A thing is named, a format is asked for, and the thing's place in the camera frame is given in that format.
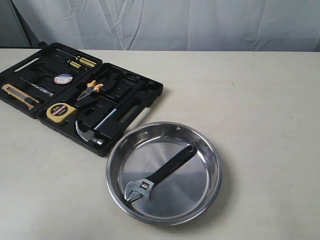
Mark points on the yellow tape measure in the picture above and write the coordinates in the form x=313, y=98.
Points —
x=59, y=111

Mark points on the adjustable wrench black handle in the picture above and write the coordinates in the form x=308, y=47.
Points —
x=143, y=187

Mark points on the clear handle test screwdriver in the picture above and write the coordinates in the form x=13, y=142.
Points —
x=40, y=88

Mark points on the yellow utility knife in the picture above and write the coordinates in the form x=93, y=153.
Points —
x=18, y=94

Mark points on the pliers with yellow handles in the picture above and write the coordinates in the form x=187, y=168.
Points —
x=91, y=87

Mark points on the black plastic tool case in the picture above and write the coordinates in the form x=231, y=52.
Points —
x=78, y=95

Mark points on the white backdrop curtain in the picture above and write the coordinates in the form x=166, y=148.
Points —
x=163, y=25

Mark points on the roll of electrical tape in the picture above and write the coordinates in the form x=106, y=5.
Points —
x=63, y=79

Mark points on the yellow black screwdriver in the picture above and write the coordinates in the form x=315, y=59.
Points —
x=80, y=59
x=70, y=62

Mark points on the round stainless steel tray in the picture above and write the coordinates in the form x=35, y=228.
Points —
x=183, y=195

